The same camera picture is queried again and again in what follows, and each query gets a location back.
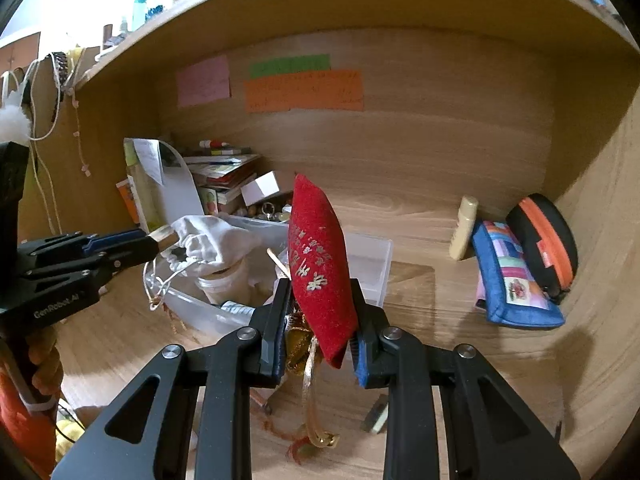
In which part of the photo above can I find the red embroidered pouch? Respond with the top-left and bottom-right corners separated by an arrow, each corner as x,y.
288,174 -> 358,368

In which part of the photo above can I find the left hand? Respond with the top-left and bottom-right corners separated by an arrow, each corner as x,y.
27,327 -> 64,396

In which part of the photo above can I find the orange booklet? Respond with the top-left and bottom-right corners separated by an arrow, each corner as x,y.
116,179 -> 140,226

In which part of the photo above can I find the clear plastic storage bin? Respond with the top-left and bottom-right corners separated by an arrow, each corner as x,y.
142,211 -> 394,336

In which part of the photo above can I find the white round jar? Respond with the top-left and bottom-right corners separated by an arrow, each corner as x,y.
195,258 -> 252,306

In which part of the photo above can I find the dark bottle with label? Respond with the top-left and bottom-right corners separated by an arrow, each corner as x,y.
220,301 -> 255,321

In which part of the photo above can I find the stack of books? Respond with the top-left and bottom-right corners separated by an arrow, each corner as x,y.
183,143 -> 262,214

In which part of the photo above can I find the blue patchwork pencil case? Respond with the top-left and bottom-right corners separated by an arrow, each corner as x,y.
471,221 -> 565,330

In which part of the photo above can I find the small white box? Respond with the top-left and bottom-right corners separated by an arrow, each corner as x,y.
241,170 -> 295,206

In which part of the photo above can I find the pink sticky note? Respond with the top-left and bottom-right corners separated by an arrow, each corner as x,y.
176,55 -> 231,108

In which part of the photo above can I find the cream lotion tube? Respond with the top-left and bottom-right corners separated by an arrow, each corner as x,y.
449,195 -> 478,261

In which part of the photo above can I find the black orange zip case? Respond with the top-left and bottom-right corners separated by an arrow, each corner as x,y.
506,193 -> 578,304

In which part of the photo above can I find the green sticky note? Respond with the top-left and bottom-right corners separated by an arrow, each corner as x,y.
250,54 -> 331,79

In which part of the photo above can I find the orange sticky note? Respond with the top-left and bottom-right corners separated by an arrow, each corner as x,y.
244,70 -> 364,113

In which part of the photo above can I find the white drawstring pouch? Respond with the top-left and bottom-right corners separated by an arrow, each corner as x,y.
144,213 -> 264,311

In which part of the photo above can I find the white hanging cord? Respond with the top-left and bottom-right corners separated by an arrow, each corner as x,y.
0,52 -> 94,236

